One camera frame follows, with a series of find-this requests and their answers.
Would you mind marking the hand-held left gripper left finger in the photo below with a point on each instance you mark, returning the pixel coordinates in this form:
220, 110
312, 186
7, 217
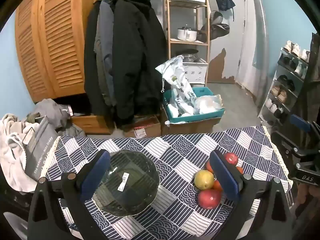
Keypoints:
96, 175

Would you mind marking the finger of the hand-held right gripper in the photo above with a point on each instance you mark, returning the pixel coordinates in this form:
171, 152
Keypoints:
300, 123

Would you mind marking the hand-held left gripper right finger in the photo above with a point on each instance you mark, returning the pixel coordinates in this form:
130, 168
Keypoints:
225, 177

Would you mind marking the small tangerine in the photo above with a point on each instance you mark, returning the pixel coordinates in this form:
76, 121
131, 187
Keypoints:
217, 185

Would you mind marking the orange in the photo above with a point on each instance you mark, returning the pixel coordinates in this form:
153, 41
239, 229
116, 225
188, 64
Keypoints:
209, 167

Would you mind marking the yellow apple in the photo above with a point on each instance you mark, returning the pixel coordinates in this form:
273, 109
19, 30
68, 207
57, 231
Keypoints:
203, 180

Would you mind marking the dark red apple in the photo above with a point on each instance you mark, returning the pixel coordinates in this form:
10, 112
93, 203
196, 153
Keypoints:
209, 199

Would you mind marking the glass bowl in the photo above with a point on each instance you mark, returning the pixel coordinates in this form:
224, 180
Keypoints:
130, 195

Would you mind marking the wooden drawer box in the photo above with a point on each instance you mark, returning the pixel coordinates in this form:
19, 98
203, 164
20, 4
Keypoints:
90, 125

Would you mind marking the blue white patterned tablecloth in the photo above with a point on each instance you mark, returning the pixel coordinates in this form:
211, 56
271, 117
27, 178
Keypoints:
175, 155

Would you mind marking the large cardboard box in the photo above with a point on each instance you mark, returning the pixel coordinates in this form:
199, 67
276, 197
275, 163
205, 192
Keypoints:
195, 127

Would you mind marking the grey tote bag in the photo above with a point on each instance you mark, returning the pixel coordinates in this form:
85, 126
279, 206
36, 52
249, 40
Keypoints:
40, 152

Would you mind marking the teal plastic bin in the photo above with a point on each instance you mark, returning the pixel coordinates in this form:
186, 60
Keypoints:
200, 118

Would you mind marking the shoe rack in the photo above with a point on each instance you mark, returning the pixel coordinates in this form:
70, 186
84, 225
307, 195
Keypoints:
290, 56

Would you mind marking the cardboard box with red packets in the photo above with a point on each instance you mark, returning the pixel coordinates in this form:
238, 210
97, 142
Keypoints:
147, 130

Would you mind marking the group of shoes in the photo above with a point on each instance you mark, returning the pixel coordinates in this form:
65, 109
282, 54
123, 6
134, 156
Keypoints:
296, 48

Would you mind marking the clear plastic bag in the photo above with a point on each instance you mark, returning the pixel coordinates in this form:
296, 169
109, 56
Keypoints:
207, 105

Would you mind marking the grey clothing pile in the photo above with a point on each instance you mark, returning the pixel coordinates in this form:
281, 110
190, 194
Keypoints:
50, 110

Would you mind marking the cream towel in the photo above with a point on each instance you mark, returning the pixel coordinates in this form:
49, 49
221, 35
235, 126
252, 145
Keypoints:
12, 155

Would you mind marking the white door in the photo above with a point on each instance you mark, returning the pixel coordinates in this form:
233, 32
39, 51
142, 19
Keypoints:
235, 42

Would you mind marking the white printed crate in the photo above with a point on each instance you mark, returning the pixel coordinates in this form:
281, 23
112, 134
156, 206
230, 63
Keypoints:
197, 73

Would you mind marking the white printed plastic bag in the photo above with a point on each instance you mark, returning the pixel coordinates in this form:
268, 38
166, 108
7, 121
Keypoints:
178, 80

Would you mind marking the dark hanging bag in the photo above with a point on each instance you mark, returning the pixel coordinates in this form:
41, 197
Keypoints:
217, 30

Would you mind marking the steel pot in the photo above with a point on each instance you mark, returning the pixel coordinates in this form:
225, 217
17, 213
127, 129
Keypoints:
190, 56

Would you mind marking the black hooded coat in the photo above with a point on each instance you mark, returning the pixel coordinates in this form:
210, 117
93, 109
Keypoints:
140, 55

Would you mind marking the wooden louvered wardrobe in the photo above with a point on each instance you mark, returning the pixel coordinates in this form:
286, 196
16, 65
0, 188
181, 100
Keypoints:
50, 42

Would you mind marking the dark blue folded umbrella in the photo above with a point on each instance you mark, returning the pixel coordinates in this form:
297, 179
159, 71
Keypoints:
225, 3

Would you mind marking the white cooking pot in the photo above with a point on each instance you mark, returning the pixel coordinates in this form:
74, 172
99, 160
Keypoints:
187, 34

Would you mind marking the grey-blue jacket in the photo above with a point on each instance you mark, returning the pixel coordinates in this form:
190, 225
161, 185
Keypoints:
106, 30

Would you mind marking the wooden shelf rack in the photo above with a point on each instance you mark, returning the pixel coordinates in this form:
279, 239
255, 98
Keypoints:
168, 17

